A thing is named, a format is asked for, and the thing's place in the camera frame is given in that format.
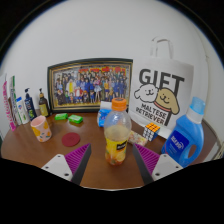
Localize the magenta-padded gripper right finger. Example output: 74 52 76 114
131 142 184 186

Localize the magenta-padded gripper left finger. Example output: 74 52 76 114
40 142 92 186

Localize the orange-capped juice bottle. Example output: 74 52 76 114
103 97 133 167

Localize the round red coaster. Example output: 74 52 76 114
61 132 81 148

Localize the flat candy packet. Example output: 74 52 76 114
128 130 149 147

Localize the colourful puzzle cube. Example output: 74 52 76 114
142 122 161 142

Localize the small green packet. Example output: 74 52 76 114
67 114 84 125
54 112 69 121

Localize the blue detergent bottle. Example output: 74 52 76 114
161 96 207 168

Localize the pink yellow patterned mug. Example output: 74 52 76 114
30 115 53 144

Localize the blue tissue pack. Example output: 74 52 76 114
96 100 114 128

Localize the amber pump bottle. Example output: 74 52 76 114
37 87 51 118

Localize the dark blue pump bottle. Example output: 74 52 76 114
23 87 38 121

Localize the white blue-capped bottle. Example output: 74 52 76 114
15 96 30 126

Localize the framed group picture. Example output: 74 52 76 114
46 58 134 114

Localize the white printed gift bag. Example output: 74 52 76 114
128 37 195 139

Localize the pink white shuttlecock tube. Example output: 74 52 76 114
1 79 17 132

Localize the white blue shuttlecock tube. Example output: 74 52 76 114
8 75 22 126

